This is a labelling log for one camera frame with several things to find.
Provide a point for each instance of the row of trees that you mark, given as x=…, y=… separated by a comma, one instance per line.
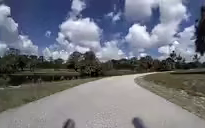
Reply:
x=90, y=63

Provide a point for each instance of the pale grey paved path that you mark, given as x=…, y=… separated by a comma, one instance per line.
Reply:
x=103, y=100

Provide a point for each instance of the robot's own part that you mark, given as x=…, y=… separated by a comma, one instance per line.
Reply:
x=138, y=122
x=69, y=123

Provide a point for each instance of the grass field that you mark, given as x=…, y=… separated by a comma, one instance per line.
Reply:
x=186, y=86

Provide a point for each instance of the grass verge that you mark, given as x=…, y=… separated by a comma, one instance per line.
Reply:
x=20, y=95

